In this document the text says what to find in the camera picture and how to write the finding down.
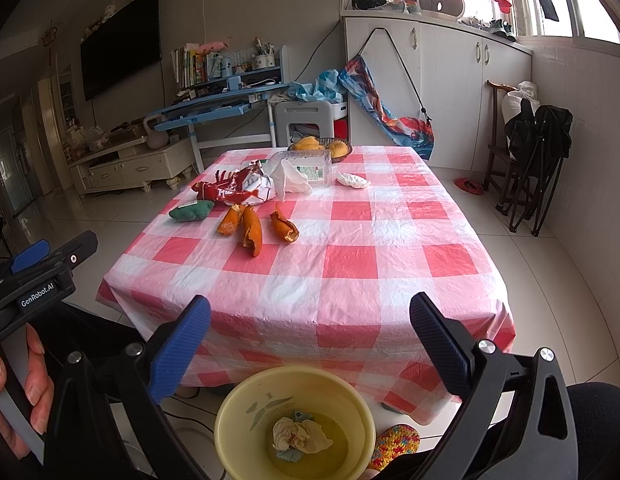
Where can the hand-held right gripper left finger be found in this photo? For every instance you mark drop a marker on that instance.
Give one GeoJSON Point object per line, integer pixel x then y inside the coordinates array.
{"type": "Point", "coordinates": [182, 345]}

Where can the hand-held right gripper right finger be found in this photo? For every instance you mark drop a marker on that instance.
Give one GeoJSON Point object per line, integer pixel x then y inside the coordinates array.
{"type": "Point", "coordinates": [440, 350]}

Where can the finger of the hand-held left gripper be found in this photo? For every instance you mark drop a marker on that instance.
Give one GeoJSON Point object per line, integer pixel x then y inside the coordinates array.
{"type": "Point", "coordinates": [75, 252]}
{"type": "Point", "coordinates": [30, 256]}

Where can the yellow plastic bin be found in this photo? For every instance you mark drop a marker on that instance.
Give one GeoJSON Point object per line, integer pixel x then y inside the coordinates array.
{"type": "Point", "coordinates": [240, 420]}

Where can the green snack packet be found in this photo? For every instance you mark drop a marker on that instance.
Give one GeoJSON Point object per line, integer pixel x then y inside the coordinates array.
{"type": "Point", "coordinates": [192, 211]}

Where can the orange peel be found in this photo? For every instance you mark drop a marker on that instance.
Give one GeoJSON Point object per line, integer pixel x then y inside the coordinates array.
{"type": "Point", "coordinates": [229, 222]}
{"type": "Point", "coordinates": [252, 232]}

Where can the red snack wrapper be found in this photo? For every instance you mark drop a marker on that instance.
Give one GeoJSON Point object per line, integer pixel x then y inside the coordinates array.
{"type": "Point", "coordinates": [215, 191]}

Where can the orange carrot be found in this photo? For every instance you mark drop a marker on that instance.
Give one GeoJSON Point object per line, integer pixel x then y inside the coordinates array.
{"type": "Point", "coordinates": [282, 227]}

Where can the white carton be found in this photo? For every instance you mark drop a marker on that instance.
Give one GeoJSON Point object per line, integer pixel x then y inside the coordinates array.
{"type": "Point", "coordinates": [257, 182]}

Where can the small white tissue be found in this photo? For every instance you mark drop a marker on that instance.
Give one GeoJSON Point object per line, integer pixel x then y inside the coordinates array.
{"type": "Point", "coordinates": [352, 180]}

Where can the large white tissue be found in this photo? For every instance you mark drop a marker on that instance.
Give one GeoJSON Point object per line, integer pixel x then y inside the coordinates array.
{"type": "Point", "coordinates": [290, 180]}

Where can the clear plastic bottle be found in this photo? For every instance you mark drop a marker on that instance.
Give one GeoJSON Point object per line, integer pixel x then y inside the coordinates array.
{"type": "Point", "coordinates": [312, 167]}

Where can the person's left hand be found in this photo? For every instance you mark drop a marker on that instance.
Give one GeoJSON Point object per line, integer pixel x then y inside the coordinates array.
{"type": "Point", "coordinates": [40, 375]}

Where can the black tripod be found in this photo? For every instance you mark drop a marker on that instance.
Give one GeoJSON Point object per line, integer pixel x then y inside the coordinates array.
{"type": "Point", "coordinates": [1, 240]}

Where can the colourful crochet mat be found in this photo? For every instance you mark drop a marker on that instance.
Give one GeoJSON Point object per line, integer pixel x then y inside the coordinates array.
{"type": "Point", "coordinates": [395, 445]}

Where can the cream television stand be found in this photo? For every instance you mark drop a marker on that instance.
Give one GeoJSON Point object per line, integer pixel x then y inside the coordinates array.
{"type": "Point", "coordinates": [135, 165]}

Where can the plastic bags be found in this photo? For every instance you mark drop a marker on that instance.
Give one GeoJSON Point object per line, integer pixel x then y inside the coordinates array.
{"type": "Point", "coordinates": [87, 140]}

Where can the red white checkered tablecloth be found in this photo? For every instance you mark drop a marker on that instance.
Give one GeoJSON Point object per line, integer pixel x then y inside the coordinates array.
{"type": "Point", "coordinates": [340, 260]}

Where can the beige kettlebell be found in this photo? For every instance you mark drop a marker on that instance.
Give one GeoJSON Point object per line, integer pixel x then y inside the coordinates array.
{"type": "Point", "coordinates": [156, 135]}

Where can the crumpled beige tissue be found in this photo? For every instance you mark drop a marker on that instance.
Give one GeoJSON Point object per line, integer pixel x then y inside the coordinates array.
{"type": "Point", "coordinates": [300, 435]}

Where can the red slipper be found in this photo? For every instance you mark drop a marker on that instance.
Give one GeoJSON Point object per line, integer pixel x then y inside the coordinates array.
{"type": "Point", "coordinates": [469, 186]}

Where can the person's right leg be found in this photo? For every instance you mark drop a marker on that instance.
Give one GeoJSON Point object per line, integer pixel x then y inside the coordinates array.
{"type": "Point", "coordinates": [605, 425]}

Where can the dark wooden chair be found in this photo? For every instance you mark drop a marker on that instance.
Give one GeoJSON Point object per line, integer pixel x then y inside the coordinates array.
{"type": "Point", "coordinates": [495, 160]}

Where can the blue study desk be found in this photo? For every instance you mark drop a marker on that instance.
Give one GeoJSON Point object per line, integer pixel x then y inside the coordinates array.
{"type": "Point", "coordinates": [215, 110]}

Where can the hanging knot ornament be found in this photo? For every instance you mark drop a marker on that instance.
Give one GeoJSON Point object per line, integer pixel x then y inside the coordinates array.
{"type": "Point", "coordinates": [50, 37]}

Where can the row of books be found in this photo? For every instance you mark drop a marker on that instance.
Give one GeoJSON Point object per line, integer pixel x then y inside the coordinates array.
{"type": "Point", "coordinates": [187, 67]}

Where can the yellow mango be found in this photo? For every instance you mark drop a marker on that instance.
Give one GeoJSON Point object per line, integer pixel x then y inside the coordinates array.
{"type": "Point", "coordinates": [309, 144]}
{"type": "Point", "coordinates": [338, 149]}

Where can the black folding chair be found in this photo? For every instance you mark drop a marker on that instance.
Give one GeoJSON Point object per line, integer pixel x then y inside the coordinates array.
{"type": "Point", "coordinates": [545, 135]}

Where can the red plastic container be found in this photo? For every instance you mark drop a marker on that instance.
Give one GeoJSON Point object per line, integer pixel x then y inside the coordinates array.
{"type": "Point", "coordinates": [341, 130]}

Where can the pink plush toy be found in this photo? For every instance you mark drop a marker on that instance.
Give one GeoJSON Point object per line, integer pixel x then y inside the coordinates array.
{"type": "Point", "coordinates": [210, 48]}

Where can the white cabinet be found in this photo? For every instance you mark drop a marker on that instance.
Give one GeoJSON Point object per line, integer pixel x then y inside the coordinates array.
{"type": "Point", "coordinates": [455, 100]}

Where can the colourful printed kite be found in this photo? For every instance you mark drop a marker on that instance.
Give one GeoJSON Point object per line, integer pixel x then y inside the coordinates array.
{"type": "Point", "coordinates": [375, 105]}

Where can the white plastic stool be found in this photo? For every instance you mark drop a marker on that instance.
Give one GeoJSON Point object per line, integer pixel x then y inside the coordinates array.
{"type": "Point", "coordinates": [302, 112]}

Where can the white sack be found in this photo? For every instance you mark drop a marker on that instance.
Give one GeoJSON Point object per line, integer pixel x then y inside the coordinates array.
{"type": "Point", "coordinates": [517, 97]}

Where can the white pen holder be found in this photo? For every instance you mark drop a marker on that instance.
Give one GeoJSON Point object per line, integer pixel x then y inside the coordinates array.
{"type": "Point", "coordinates": [264, 60]}

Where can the blue plastic bag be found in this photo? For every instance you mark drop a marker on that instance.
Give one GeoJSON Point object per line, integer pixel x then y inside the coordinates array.
{"type": "Point", "coordinates": [322, 85]}

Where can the grey sneaker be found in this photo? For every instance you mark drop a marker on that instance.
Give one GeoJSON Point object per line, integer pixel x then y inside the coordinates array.
{"type": "Point", "coordinates": [502, 30]}

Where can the white sneaker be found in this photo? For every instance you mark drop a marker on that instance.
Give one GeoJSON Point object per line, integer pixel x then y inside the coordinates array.
{"type": "Point", "coordinates": [474, 22]}

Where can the pale teal sneaker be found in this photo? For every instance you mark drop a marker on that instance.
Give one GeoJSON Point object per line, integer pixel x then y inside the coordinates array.
{"type": "Point", "coordinates": [402, 8]}

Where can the black shoe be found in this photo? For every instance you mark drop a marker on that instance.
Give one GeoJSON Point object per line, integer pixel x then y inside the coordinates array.
{"type": "Point", "coordinates": [367, 2]}

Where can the black wall television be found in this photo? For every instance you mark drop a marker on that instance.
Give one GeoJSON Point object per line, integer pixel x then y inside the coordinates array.
{"type": "Point", "coordinates": [120, 45]}

